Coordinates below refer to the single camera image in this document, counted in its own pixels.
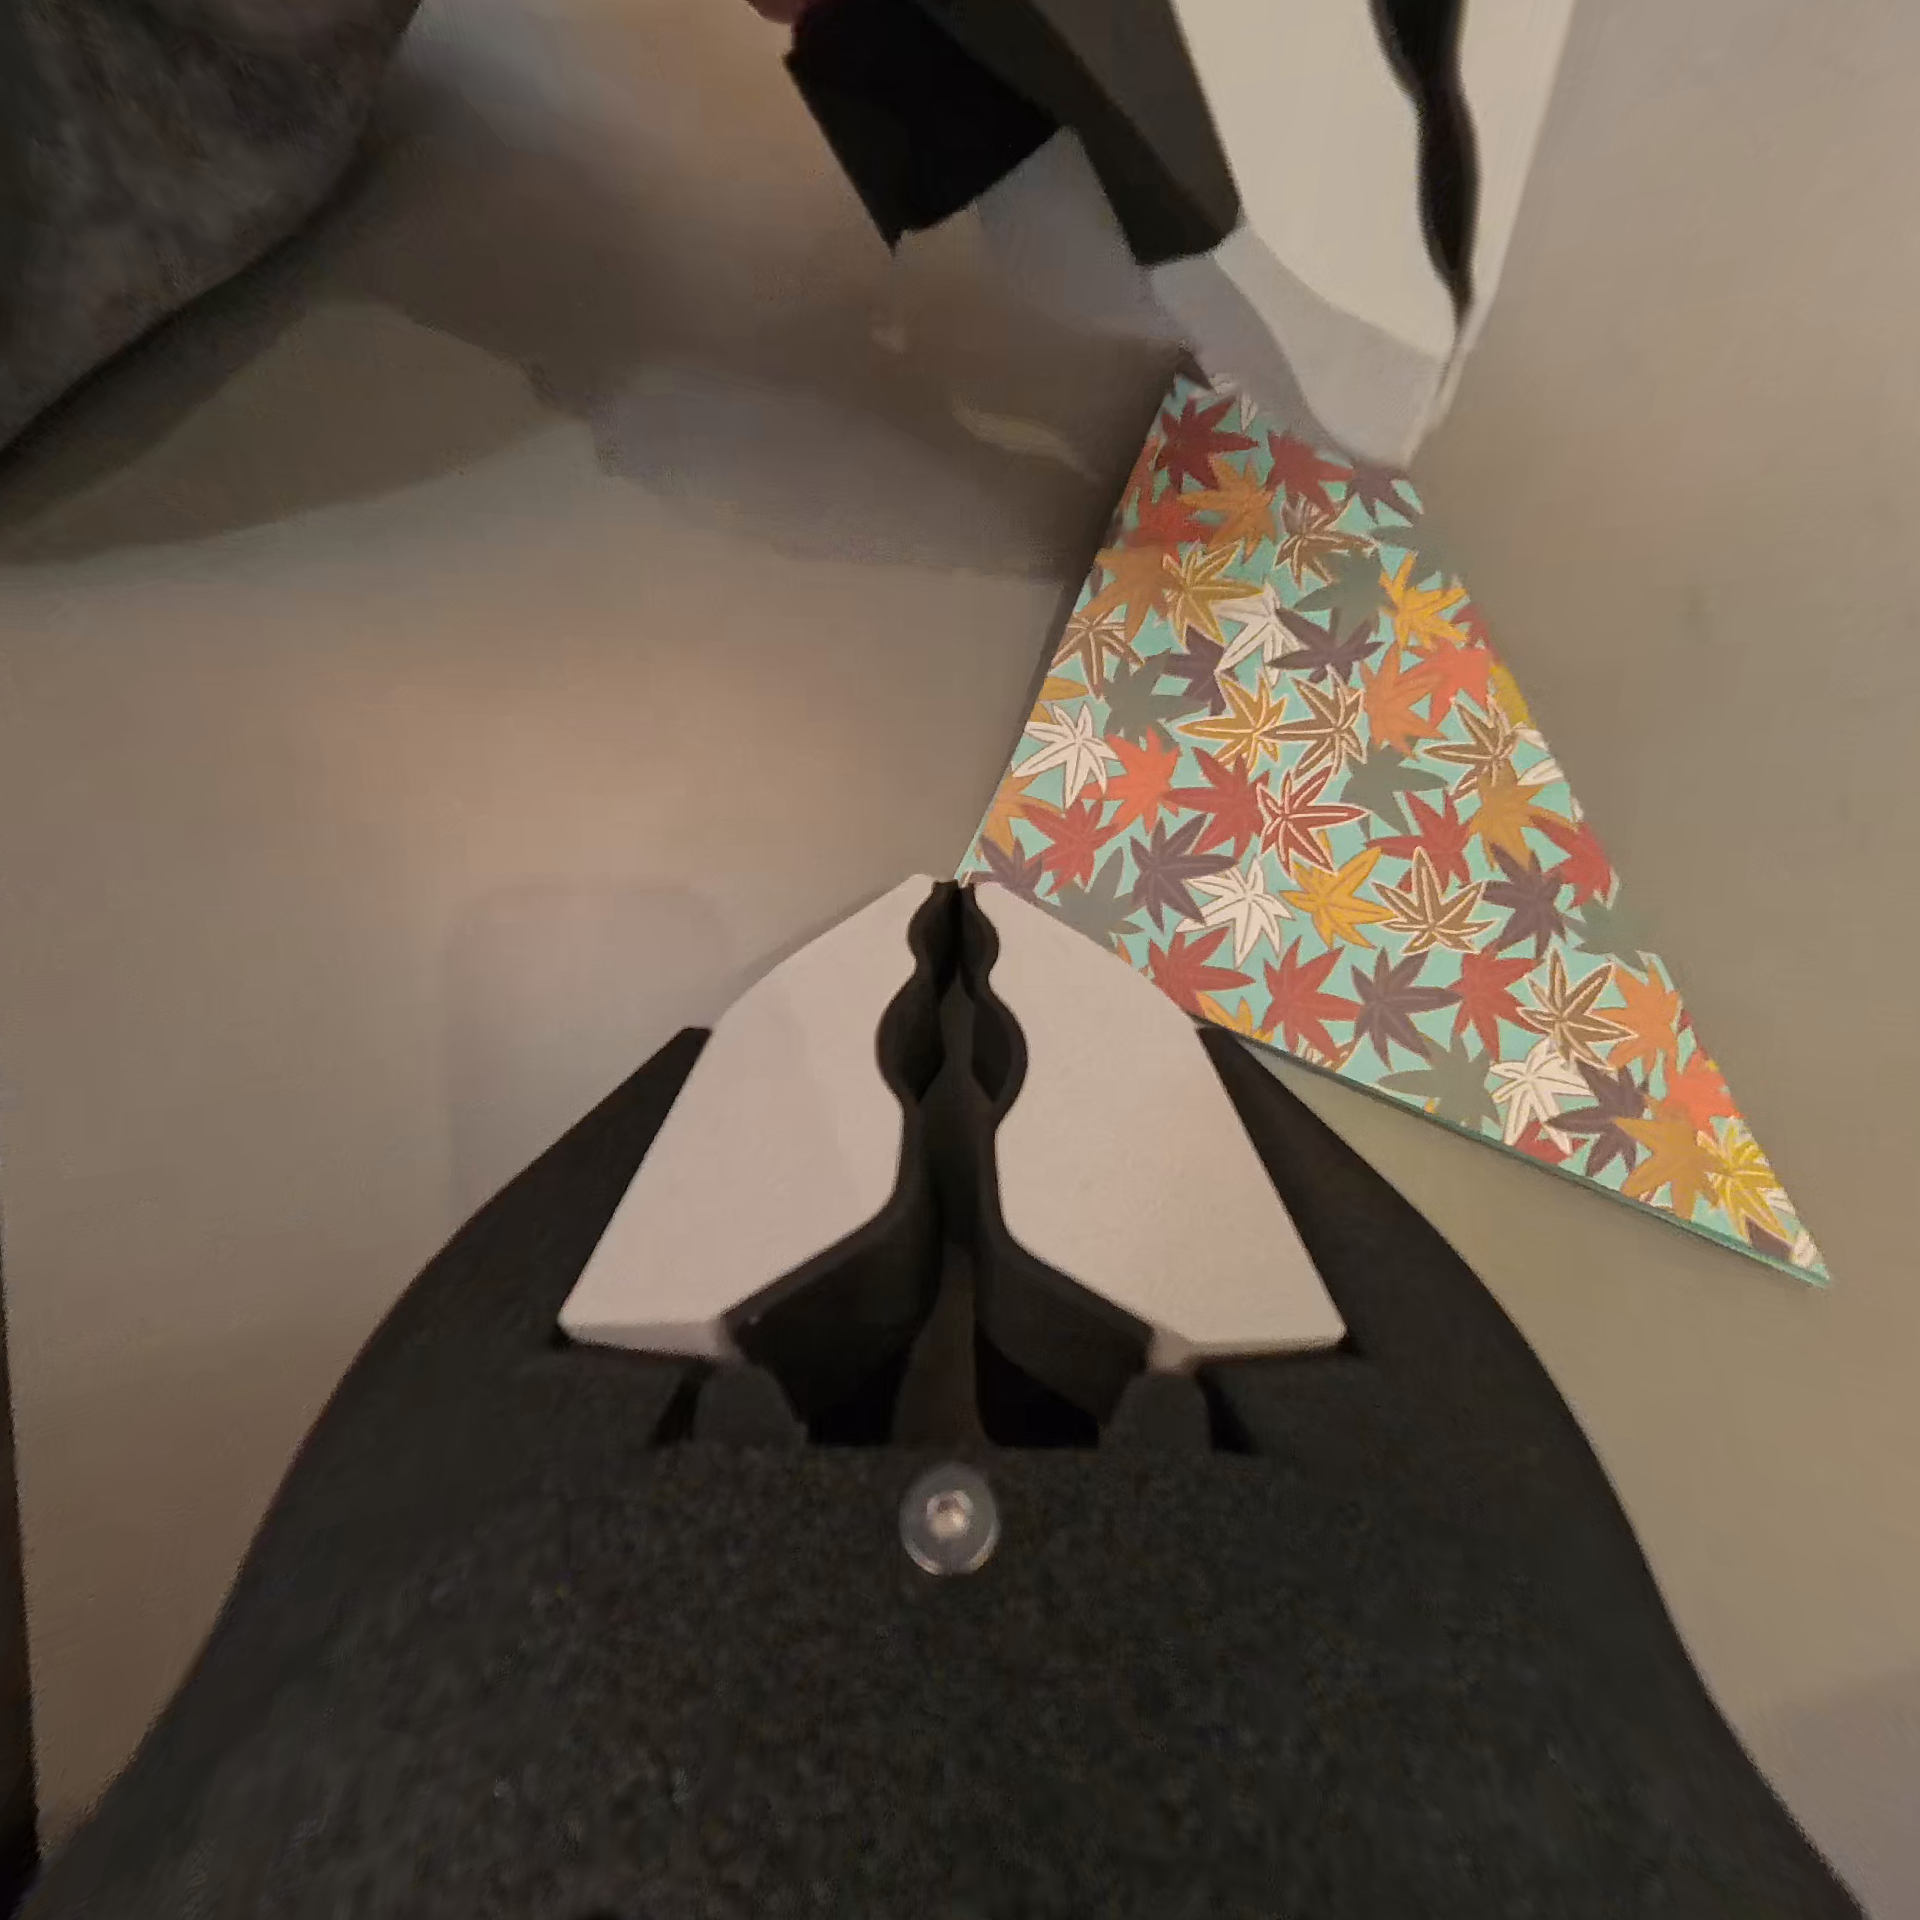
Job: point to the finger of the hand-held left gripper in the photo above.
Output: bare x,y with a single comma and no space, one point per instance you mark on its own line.
1305,194
1515,90

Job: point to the leaf-patterned teal origami paper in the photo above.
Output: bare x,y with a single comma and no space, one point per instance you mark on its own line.
1348,839

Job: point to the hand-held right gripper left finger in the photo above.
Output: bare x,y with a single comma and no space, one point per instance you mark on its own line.
751,1171

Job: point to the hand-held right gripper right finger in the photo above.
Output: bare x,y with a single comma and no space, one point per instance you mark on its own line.
1155,1171

